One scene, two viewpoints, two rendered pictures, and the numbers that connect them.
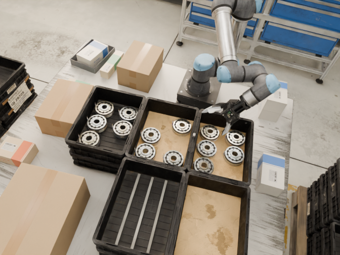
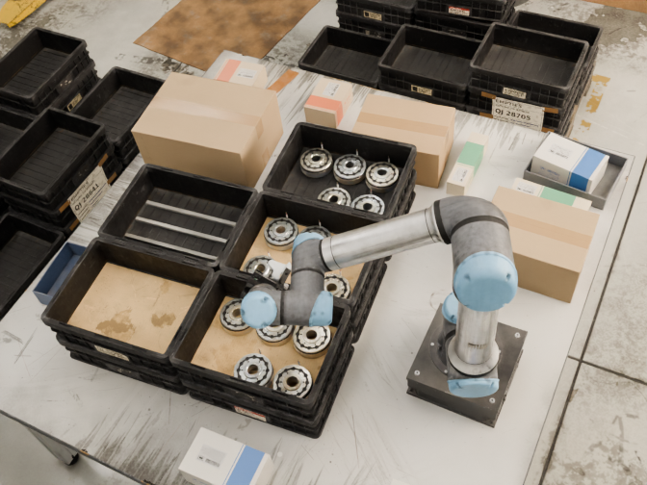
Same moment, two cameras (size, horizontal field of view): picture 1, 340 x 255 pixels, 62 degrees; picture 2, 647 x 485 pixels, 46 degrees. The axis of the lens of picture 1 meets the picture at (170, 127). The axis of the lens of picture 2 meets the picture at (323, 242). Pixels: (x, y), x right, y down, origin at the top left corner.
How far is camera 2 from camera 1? 1.88 m
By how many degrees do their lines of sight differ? 60
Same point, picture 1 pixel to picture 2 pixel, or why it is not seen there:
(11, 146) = (331, 90)
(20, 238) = (173, 108)
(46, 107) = (384, 104)
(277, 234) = (121, 456)
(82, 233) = not seen: hidden behind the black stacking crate
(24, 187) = (237, 99)
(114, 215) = (190, 200)
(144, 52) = (553, 234)
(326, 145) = not seen: outside the picture
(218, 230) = (131, 326)
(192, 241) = (128, 289)
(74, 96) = (410, 132)
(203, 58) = not seen: hidden behind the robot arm
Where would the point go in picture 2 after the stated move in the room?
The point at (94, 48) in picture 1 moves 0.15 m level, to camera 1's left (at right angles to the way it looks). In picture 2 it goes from (575, 158) to (578, 125)
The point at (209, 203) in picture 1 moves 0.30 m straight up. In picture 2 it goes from (175, 319) to (145, 258)
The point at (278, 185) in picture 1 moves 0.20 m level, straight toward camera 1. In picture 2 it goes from (188, 460) to (151, 402)
